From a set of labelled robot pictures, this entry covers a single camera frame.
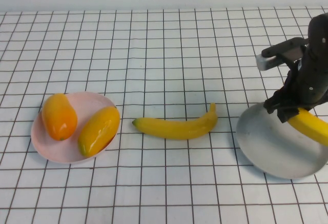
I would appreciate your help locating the slim yellow banana green tip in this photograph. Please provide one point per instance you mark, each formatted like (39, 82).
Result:
(176, 129)

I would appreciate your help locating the orange mango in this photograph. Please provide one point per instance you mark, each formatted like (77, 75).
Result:
(59, 117)

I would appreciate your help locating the yellow mango with green tip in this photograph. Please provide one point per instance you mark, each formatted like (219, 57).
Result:
(98, 131)

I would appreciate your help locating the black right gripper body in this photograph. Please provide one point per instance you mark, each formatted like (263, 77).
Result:
(311, 80)

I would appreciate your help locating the grey round plate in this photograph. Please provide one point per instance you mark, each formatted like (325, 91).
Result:
(269, 147)

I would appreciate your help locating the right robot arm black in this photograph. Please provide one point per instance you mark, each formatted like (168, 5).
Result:
(319, 29)

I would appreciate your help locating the white checked tablecloth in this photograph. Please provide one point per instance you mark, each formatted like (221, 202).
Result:
(164, 195)

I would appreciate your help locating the pink round plate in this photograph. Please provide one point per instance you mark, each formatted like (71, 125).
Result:
(69, 149)

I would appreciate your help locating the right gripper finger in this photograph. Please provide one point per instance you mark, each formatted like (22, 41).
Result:
(274, 104)
(287, 113)

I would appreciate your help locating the right wrist camera silver front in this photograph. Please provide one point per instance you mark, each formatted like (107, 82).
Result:
(282, 52)

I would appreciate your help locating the thick yellow banana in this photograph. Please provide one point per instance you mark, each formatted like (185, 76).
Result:
(311, 126)

